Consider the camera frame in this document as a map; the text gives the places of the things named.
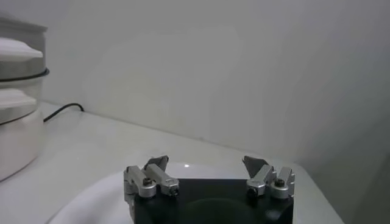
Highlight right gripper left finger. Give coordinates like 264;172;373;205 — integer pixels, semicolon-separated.
123;155;180;201

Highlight white oval plate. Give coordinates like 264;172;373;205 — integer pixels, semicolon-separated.
45;163;305;224

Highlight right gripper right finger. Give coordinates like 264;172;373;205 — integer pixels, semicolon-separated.
242;155;296;200

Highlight white electric cooker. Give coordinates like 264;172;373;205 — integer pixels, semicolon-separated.
0;71;51;182

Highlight black cooker power cord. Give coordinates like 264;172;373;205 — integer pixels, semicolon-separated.
43;102;85;123

